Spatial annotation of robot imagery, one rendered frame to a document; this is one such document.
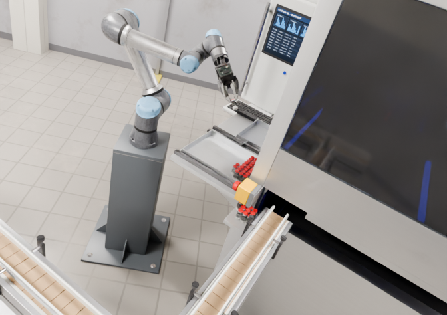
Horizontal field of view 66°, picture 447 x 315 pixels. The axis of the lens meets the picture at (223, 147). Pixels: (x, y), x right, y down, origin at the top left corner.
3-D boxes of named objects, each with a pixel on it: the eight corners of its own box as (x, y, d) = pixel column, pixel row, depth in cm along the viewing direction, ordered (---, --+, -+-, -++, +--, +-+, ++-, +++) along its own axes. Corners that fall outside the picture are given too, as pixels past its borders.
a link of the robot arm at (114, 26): (92, 13, 145) (199, 57, 146) (105, 8, 155) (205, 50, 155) (89, 39, 152) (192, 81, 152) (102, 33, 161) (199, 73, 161)
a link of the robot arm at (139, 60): (146, 121, 182) (98, 16, 157) (157, 109, 194) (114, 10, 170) (166, 117, 177) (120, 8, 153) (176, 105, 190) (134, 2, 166)
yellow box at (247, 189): (257, 199, 140) (262, 186, 136) (249, 208, 134) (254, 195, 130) (241, 189, 142) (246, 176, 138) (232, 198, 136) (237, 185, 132)
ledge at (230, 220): (266, 223, 144) (267, 220, 143) (252, 242, 134) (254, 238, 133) (238, 205, 148) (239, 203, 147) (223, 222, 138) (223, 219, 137)
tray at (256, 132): (306, 150, 196) (309, 145, 194) (291, 170, 176) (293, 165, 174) (256, 123, 207) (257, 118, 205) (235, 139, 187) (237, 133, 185)
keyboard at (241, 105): (287, 128, 228) (289, 125, 227) (278, 135, 217) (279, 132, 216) (237, 102, 241) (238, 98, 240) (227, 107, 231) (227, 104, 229)
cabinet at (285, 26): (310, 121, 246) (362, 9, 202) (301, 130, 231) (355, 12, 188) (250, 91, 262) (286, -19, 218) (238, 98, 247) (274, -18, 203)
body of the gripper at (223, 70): (217, 79, 147) (210, 56, 152) (220, 88, 155) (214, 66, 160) (233, 73, 147) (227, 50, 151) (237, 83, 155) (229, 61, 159)
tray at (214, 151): (265, 166, 173) (267, 161, 172) (239, 191, 154) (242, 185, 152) (210, 134, 184) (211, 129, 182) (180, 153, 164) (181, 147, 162)
